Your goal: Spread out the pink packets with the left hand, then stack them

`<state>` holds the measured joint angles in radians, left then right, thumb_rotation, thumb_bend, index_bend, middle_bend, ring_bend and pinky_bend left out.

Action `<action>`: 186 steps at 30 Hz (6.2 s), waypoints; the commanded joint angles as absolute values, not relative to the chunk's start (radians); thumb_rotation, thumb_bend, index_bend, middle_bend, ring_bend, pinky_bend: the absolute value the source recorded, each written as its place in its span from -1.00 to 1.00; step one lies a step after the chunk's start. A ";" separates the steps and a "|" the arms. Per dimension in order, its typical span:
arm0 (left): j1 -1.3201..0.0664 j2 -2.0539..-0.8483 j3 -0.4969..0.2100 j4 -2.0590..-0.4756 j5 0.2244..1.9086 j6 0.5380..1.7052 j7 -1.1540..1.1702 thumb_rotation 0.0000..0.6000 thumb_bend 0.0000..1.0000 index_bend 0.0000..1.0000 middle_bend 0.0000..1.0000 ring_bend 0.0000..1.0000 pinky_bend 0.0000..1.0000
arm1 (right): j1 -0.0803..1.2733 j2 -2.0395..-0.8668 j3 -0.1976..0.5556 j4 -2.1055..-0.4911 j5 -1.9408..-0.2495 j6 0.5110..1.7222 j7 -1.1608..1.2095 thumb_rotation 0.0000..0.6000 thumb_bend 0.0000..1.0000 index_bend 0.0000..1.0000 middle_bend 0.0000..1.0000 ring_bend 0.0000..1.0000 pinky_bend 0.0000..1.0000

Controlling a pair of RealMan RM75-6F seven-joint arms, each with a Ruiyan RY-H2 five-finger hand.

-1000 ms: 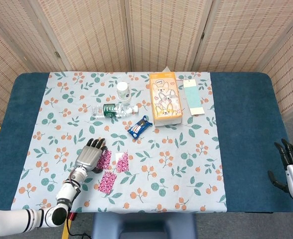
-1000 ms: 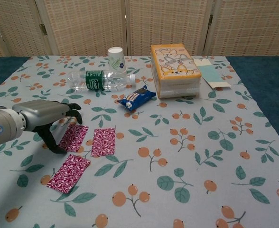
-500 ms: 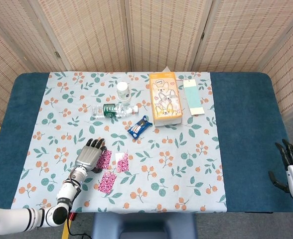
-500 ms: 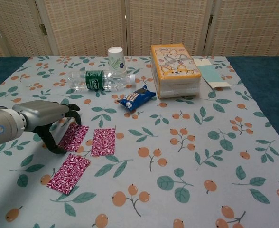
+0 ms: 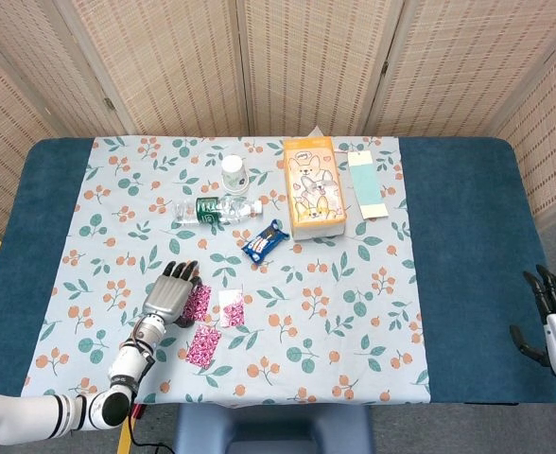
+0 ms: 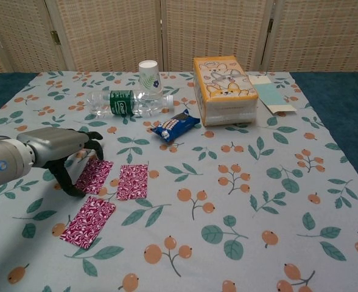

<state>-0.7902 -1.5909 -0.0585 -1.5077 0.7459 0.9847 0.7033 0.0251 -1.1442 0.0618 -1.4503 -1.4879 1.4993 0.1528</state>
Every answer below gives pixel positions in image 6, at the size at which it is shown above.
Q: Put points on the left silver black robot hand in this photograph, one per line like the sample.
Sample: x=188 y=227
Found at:
x=54 y=143

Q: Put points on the clear green-label water bottle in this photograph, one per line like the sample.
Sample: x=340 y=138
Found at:
x=121 y=103

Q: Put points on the brass screen hinge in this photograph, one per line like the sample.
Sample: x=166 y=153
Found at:
x=54 y=37

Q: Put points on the white floral paper cup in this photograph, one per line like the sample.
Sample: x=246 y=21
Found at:
x=150 y=76

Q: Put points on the blue cookie packet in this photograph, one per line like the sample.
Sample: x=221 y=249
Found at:
x=174 y=125

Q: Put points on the woven folding screen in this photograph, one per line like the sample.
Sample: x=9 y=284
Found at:
x=112 y=33

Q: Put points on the leaf and fruit tablecloth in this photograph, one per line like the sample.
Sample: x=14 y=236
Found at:
x=197 y=188

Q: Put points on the orange corgi tissue pack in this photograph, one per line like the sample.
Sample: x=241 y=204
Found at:
x=224 y=91

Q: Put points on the teal and cream bookmark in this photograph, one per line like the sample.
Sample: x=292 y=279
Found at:
x=268 y=94

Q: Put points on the dark screen hinge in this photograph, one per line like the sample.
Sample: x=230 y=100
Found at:
x=270 y=25

